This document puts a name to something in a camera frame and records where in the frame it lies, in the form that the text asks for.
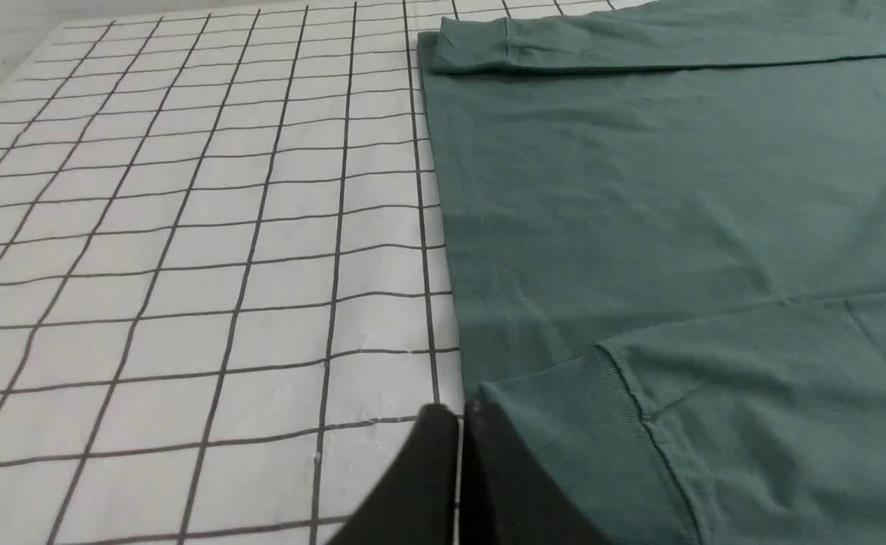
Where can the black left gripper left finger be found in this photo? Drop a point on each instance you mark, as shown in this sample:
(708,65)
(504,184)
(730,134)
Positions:
(413,502)

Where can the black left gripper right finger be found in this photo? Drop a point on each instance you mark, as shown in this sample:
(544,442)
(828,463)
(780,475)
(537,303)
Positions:
(506,497)

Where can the green long-sleeve top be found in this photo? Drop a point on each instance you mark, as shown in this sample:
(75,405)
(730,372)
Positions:
(665,229)

